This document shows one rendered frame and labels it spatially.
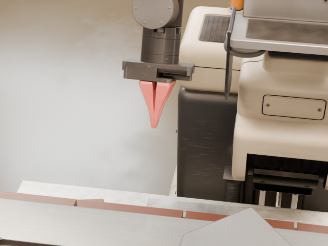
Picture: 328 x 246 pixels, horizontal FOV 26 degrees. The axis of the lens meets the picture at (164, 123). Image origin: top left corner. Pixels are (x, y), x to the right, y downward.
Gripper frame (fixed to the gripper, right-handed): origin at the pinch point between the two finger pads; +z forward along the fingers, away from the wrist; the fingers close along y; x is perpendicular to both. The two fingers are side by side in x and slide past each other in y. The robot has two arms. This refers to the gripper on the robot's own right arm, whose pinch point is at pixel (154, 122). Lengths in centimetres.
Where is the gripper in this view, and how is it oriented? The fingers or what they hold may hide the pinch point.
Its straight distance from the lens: 108.0
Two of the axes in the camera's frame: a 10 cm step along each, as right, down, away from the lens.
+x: 1.4, -1.6, 9.8
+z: -0.8, 9.8, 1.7
